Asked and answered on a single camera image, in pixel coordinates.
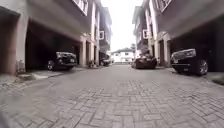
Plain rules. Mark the large black car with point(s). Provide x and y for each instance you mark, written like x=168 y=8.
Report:
x=186 y=58

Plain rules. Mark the vehicle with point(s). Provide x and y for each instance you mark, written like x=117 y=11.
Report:
x=105 y=62

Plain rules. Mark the grey brick paved road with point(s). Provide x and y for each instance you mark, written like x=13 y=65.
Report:
x=113 y=96

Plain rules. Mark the beige multi-storey building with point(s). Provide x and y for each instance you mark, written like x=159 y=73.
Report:
x=50 y=16

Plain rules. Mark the grey multi-storey building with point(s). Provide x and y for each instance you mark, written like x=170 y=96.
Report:
x=186 y=16

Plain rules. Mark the dark red car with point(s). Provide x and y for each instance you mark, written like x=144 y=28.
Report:
x=145 y=63

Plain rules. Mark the concrete pavement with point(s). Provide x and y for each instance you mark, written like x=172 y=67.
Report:
x=216 y=77
x=43 y=74

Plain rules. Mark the white two-storey house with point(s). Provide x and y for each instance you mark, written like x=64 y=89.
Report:
x=123 y=56

